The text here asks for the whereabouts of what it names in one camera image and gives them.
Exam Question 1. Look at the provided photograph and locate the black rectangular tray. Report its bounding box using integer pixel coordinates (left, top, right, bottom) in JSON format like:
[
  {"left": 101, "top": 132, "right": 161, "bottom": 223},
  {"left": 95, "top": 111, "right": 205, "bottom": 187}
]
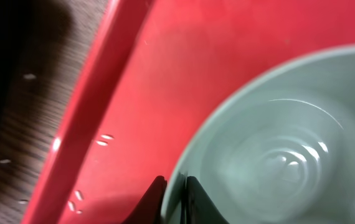
[{"left": 0, "top": 0, "right": 72, "bottom": 120}]

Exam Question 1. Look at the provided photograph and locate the red plastic serving tray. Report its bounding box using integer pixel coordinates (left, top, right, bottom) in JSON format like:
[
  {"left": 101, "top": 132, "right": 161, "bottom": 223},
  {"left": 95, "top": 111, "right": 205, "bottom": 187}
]
[{"left": 23, "top": 0, "right": 355, "bottom": 223}]

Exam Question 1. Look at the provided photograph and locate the mint green bowl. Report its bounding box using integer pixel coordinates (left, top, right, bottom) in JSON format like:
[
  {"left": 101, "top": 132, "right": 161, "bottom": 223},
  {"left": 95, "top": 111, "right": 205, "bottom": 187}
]
[{"left": 160, "top": 45, "right": 355, "bottom": 223}]

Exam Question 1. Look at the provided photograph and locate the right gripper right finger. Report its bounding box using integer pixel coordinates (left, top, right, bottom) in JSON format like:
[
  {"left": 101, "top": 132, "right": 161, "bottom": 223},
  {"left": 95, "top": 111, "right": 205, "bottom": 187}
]
[{"left": 183, "top": 176, "right": 228, "bottom": 224}]

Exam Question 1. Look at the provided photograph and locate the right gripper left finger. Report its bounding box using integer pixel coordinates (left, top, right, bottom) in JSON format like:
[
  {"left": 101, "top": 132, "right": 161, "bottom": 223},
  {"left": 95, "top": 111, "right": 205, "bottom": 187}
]
[{"left": 122, "top": 175, "right": 167, "bottom": 224}]

